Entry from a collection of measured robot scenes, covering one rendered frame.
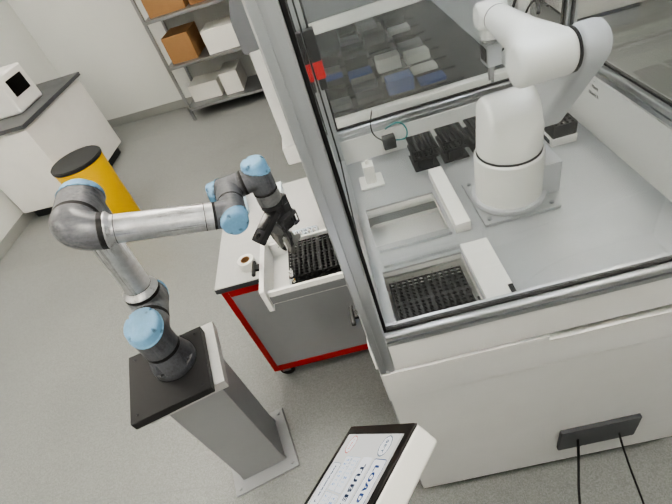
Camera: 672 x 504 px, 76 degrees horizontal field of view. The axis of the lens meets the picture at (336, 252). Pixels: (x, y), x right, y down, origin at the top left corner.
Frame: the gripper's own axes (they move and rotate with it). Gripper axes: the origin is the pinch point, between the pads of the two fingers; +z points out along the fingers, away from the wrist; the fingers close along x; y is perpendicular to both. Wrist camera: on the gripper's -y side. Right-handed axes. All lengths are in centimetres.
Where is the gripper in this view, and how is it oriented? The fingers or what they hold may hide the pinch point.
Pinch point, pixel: (287, 250)
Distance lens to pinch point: 147.2
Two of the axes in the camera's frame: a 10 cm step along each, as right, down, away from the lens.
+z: 2.5, 6.9, 6.8
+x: -7.7, -2.8, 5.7
